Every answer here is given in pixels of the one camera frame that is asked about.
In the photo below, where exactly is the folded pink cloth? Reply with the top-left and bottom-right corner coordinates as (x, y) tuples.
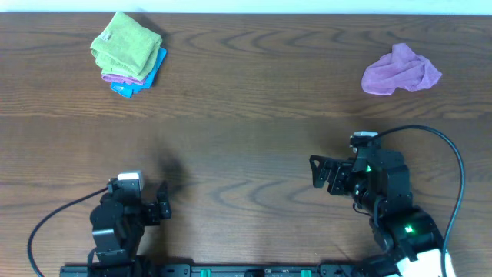
(101, 74), (147, 85)

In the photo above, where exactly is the folded blue cloth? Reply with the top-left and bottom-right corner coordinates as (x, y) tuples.
(110, 48), (167, 98)

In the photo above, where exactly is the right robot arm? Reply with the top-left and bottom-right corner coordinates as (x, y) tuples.
(309, 147), (455, 276)

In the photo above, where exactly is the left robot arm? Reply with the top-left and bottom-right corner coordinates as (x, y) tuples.
(90, 179), (171, 266)

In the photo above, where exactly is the folded green cloth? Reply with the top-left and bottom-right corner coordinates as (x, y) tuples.
(95, 46), (161, 81)

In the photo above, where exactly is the green microfibre cloth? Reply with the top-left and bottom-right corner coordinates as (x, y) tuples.
(90, 12), (162, 81)

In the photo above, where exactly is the crumpled purple cloth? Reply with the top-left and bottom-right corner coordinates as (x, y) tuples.
(361, 43), (443, 96)

